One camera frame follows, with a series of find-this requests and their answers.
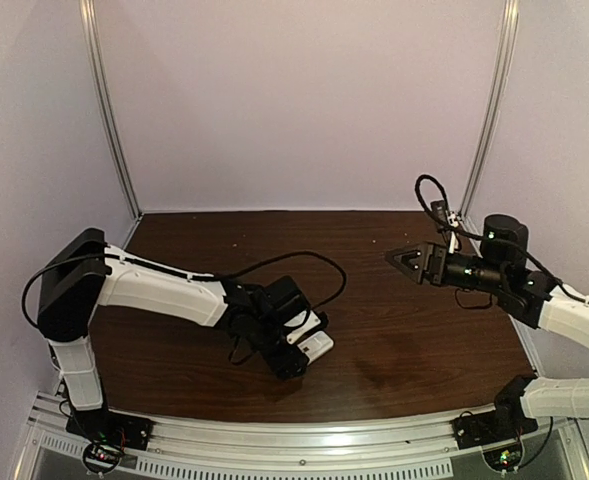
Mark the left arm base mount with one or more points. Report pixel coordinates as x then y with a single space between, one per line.
109 435

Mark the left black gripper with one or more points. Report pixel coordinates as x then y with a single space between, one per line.
288 362

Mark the front aluminium rail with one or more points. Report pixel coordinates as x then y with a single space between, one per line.
418 447

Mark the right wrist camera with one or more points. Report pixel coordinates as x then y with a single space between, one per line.
441 209

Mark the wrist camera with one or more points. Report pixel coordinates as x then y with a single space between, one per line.
305 324
441 209

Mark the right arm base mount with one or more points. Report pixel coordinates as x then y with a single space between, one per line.
500 439

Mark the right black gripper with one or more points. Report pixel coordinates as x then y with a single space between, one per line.
432 263

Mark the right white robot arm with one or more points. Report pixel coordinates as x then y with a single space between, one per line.
533 297

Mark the aluminium frame post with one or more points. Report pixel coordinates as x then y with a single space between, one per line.
503 61
89 23

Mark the right aluminium frame post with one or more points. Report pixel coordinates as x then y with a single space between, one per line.
503 61

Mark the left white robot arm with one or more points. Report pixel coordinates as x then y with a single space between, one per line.
276 320

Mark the white remote control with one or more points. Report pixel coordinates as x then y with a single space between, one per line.
316 346

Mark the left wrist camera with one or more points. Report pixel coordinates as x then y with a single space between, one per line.
305 324

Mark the left aluminium frame post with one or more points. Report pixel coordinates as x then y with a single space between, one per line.
89 23

